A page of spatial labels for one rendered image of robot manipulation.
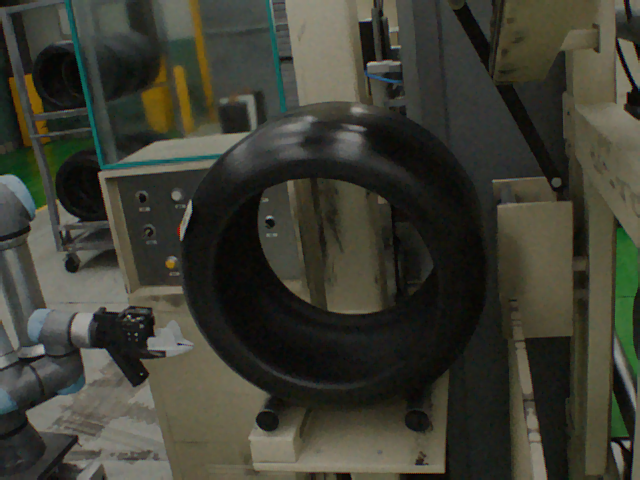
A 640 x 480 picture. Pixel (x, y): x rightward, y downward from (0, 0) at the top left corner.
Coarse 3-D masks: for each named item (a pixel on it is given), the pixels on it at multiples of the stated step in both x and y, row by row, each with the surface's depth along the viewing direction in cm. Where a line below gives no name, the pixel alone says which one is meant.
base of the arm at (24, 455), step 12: (24, 420) 155; (12, 432) 152; (24, 432) 154; (36, 432) 160; (0, 444) 151; (12, 444) 152; (24, 444) 154; (36, 444) 157; (0, 456) 151; (12, 456) 152; (24, 456) 153; (36, 456) 155; (0, 468) 151; (12, 468) 151; (24, 468) 153
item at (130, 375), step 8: (112, 344) 141; (112, 352) 142; (120, 360) 142; (128, 360) 143; (136, 360) 145; (120, 368) 143; (128, 368) 142; (136, 368) 144; (144, 368) 146; (128, 376) 143; (136, 376) 143; (144, 376) 144; (136, 384) 144
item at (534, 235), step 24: (504, 192) 147; (528, 192) 154; (552, 192) 152; (504, 216) 137; (528, 216) 136; (552, 216) 135; (504, 240) 139; (528, 240) 138; (552, 240) 137; (504, 264) 141; (528, 264) 140; (552, 264) 139; (504, 288) 142; (528, 288) 141; (552, 288) 140; (504, 312) 144; (528, 312) 143; (552, 312) 142; (504, 336) 146; (528, 336) 145; (552, 336) 144
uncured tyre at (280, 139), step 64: (256, 128) 124; (320, 128) 111; (384, 128) 112; (256, 192) 113; (384, 192) 109; (448, 192) 111; (192, 256) 120; (256, 256) 147; (448, 256) 111; (256, 320) 147; (320, 320) 150; (384, 320) 147; (448, 320) 115; (256, 384) 128; (320, 384) 124; (384, 384) 121
